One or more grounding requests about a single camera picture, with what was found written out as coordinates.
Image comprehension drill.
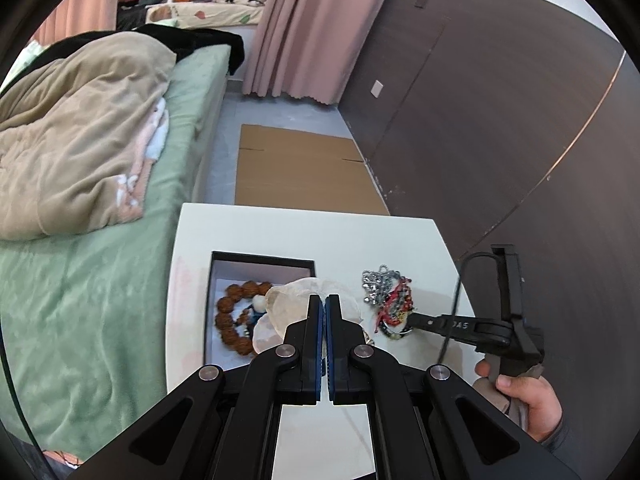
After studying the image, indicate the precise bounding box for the black green bead bracelet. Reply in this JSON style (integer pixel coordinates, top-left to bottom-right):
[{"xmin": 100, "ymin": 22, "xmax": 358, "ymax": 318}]
[{"xmin": 374, "ymin": 316, "xmax": 416, "ymax": 342}]

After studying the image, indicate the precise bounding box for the red string bracelet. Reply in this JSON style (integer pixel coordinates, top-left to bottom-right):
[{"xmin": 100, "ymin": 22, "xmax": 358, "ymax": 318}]
[{"xmin": 373, "ymin": 275, "xmax": 417, "ymax": 334}]

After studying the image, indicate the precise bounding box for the silver chain bracelet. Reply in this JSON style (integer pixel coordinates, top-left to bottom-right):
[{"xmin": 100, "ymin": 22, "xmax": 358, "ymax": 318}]
[{"xmin": 361, "ymin": 263, "xmax": 404, "ymax": 311}]

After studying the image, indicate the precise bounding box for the black jewelry box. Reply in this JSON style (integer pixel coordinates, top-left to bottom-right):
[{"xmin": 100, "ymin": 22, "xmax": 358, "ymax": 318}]
[{"xmin": 204, "ymin": 252, "xmax": 316, "ymax": 370}]

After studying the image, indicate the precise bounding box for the right hand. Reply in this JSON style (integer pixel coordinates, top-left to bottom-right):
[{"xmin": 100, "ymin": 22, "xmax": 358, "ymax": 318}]
[{"xmin": 474, "ymin": 360, "xmax": 565, "ymax": 446}]

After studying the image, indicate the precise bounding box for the flattened cardboard sheet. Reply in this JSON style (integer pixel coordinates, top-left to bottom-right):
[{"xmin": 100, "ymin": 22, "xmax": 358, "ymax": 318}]
[{"xmin": 234, "ymin": 125, "xmax": 388, "ymax": 216}]

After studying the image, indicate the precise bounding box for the green bed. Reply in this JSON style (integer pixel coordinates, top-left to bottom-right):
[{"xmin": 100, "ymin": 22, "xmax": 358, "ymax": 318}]
[{"xmin": 1, "ymin": 46, "xmax": 230, "ymax": 459}]

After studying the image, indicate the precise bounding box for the beige blanket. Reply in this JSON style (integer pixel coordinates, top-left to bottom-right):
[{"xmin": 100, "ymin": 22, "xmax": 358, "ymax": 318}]
[{"xmin": 1, "ymin": 32, "xmax": 177, "ymax": 240}]

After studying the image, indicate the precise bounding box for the black garment on bed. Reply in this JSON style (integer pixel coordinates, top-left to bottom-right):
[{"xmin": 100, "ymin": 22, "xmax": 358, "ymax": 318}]
[{"xmin": 20, "ymin": 24, "xmax": 245, "ymax": 76}]

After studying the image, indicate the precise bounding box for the floral pillow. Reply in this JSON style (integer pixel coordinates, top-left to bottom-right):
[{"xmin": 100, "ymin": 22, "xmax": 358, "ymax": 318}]
[{"xmin": 145, "ymin": 0, "xmax": 266, "ymax": 29}]

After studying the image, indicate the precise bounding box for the pink window curtain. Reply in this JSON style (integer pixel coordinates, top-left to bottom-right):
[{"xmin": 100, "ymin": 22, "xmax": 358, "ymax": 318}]
[{"xmin": 32, "ymin": 0, "xmax": 118, "ymax": 46}]

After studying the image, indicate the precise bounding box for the black cable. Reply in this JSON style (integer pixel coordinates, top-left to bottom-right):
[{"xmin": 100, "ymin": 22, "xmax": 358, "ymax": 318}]
[{"xmin": 435, "ymin": 250, "xmax": 501, "ymax": 365}]

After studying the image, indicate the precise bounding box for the black mounted camera box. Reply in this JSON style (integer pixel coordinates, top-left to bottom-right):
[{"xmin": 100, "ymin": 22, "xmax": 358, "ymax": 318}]
[{"xmin": 490, "ymin": 244, "xmax": 524, "ymax": 323}]

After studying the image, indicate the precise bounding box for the blue white bead bracelet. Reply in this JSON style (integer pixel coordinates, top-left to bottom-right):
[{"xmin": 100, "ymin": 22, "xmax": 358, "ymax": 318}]
[{"xmin": 244, "ymin": 294, "xmax": 269, "ymax": 340}]

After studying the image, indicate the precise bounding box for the brown wooden bead bracelet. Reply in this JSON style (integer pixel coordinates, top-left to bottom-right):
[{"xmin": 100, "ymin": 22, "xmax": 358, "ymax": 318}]
[{"xmin": 214, "ymin": 279, "xmax": 274, "ymax": 357}]

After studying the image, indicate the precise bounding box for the white wall socket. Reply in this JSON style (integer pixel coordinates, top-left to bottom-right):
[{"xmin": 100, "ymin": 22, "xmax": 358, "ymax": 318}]
[{"xmin": 370, "ymin": 80, "xmax": 384, "ymax": 99}]

